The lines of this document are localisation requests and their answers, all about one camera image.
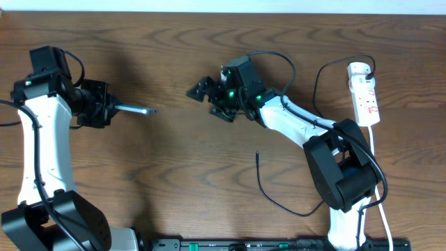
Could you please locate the white USB charger adapter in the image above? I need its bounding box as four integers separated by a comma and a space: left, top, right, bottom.
347, 62, 374, 79

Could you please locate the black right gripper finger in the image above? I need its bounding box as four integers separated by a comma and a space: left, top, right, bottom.
186, 77, 215, 102
209, 106, 236, 123

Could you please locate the blue Galaxy smartphone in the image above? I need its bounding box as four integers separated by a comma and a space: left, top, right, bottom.
114, 104, 157, 116

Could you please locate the black charger cable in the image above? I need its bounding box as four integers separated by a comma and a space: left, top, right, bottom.
255, 55, 376, 218

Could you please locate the white power strip cord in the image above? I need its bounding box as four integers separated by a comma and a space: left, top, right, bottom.
367, 125, 394, 251

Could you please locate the white power strip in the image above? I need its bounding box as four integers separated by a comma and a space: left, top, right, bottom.
348, 75, 380, 127

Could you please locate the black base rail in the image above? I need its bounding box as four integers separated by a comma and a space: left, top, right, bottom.
151, 238, 412, 251

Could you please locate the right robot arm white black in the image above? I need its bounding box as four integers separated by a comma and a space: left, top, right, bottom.
186, 54, 388, 250

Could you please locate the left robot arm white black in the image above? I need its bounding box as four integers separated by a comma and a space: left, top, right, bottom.
1, 71, 148, 250

